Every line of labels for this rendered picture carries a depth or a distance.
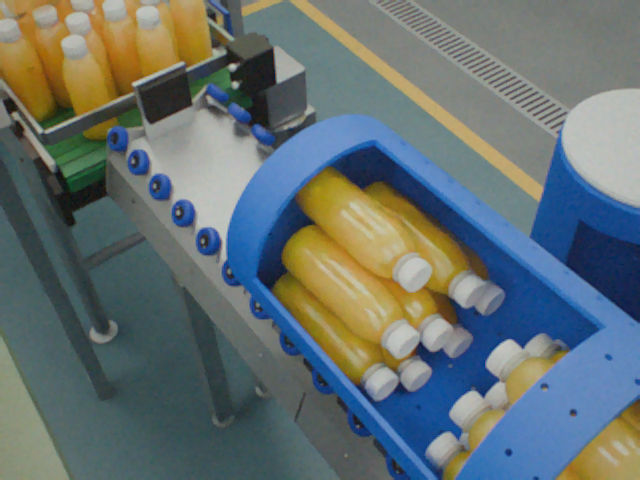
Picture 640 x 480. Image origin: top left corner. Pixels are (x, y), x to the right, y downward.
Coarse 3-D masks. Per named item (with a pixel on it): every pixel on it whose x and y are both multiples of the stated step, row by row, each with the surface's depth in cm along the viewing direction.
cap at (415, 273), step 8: (416, 256) 84; (408, 264) 83; (416, 264) 83; (424, 264) 83; (400, 272) 83; (408, 272) 83; (416, 272) 82; (424, 272) 83; (400, 280) 84; (408, 280) 83; (416, 280) 83; (424, 280) 85; (408, 288) 83; (416, 288) 85
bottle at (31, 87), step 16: (0, 48) 131; (16, 48) 131; (32, 48) 133; (0, 64) 133; (16, 64) 132; (32, 64) 134; (16, 80) 135; (32, 80) 135; (16, 96) 138; (32, 96) 138; (48, 96) 140; (32, 112) 140; (48, 112) 142
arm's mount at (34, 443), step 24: (0, 336) 90; (0, 360) 88; (0, 384) 86; (24, 384) 86; (0, 408) 84; (24, 408) 84; (0, 432) 82; (24, 432) 82; (48, 432) 83; (0, 456) 80; (24, 456) 80; (48, 456) 80
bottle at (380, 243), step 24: (312, 192) 90; (336, 192) 89; (360, 192) 89; (312, 216) 91; (336, 216) 88; (360, 216) 86; (384, 216) 86; (336, 240) 89; (360, 240) 85; (384, 240) 84; (408, 240) 85; (360, 264) 87; (384, 264) 84
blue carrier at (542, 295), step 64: (320, 128) 88; (384, 128) 93; (256, 192) 87; (448, 192) 83; (256, 256) 88; (512, 256) 77; (512, 320) 95; (576, 320) 88; (448, 384) 97; (576, 384) 65; (512, 448) 65; (576, 448) 63
